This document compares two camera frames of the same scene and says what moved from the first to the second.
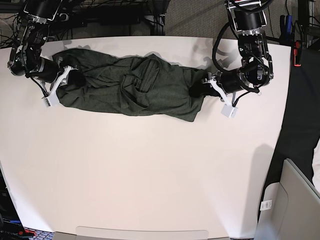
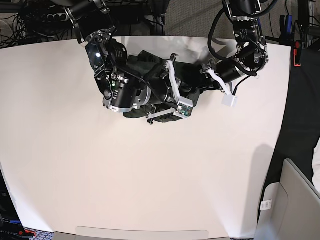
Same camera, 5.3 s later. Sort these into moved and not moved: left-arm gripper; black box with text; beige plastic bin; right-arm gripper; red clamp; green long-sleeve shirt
Moved: left-arm gripper; green long-sleeve shirt; right-arm gripper
Not moved: beige plastic bin; black box with text; red clamp
